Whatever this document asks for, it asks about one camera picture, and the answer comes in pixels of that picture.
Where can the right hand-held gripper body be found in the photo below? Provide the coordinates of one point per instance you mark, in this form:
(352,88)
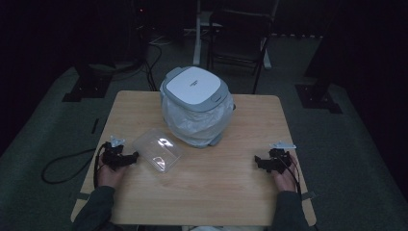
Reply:
(278,157)

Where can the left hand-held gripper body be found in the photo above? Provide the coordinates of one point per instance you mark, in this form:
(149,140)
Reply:
(113,154)

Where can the clear plastic container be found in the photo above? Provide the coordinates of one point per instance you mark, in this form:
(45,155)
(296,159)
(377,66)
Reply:
(158,149)

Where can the white lidded trash can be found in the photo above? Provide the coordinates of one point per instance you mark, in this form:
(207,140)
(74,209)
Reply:
(195,96)

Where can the person's left hand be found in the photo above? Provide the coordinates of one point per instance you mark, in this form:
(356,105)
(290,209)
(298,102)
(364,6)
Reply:
(109,174)

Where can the person's right hand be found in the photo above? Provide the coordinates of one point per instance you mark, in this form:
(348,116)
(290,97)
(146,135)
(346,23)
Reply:
(285,179)

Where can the small black floor object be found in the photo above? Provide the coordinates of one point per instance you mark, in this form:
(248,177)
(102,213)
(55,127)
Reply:
(95,125)

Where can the white plastic trash bag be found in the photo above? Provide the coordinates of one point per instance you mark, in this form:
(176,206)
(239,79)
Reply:
(196,119)

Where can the black folding chair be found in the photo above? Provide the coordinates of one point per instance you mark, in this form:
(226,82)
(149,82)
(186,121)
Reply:
(239,41)

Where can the black stand base plate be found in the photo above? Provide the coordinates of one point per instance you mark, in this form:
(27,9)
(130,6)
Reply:
(317,97)
(87,87)

